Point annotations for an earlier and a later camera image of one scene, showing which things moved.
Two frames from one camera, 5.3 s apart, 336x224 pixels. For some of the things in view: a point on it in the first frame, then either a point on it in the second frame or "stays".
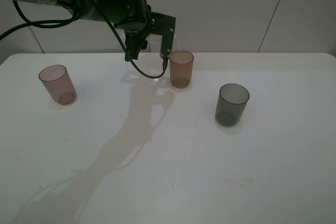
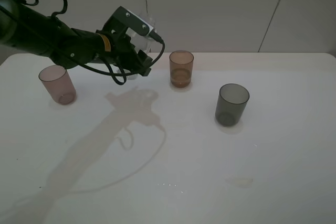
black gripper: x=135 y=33 -> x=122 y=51
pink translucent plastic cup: x=56 y=77 stays
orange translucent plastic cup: x=181 y=63 stays
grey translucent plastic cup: x=231 y=104 stays
